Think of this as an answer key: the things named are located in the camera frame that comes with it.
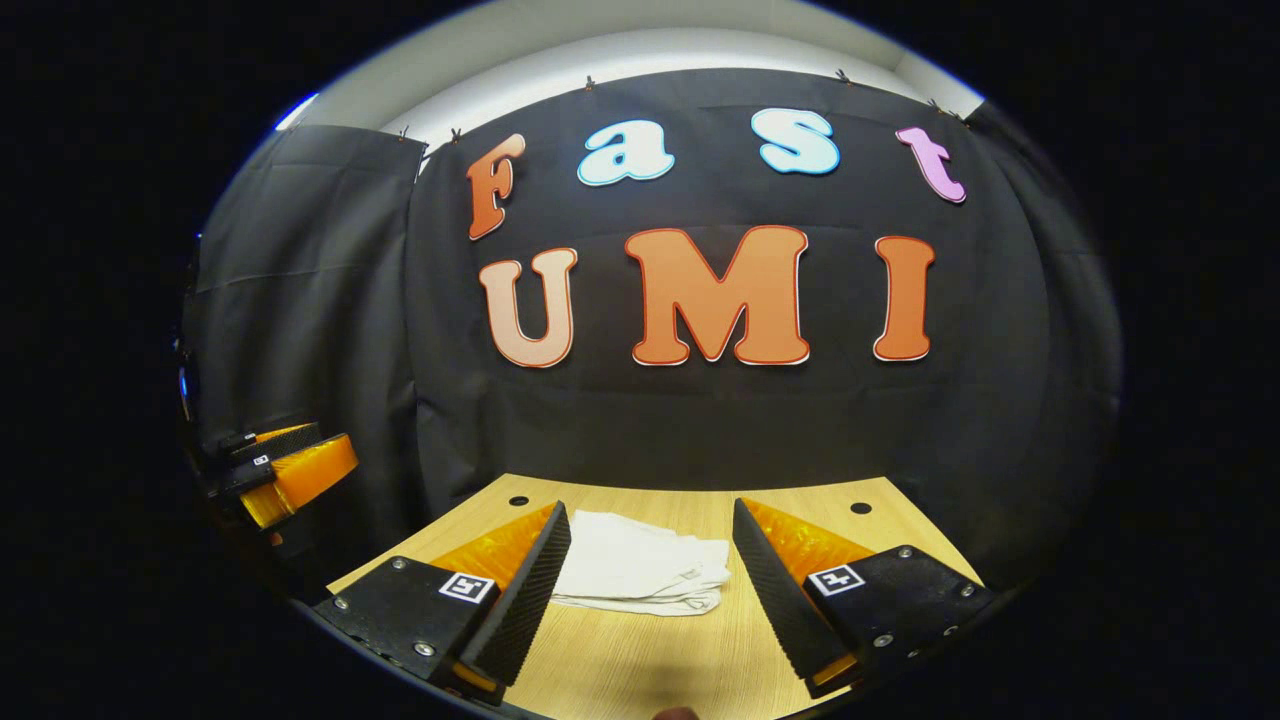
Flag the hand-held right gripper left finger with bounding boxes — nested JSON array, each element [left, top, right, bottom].
[[315, 500, 573, 707]]

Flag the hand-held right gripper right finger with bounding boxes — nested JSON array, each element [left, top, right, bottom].
[[732, 497, 1000, 699]]

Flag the white jeans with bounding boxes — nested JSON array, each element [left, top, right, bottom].
[[550, 510, 733, 618]]

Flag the black backdrop cloth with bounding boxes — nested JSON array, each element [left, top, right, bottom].
[[180, 68, 1121, 601]]

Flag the ceiling light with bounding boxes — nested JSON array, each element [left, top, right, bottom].
[[274, 92, 321, 132]]

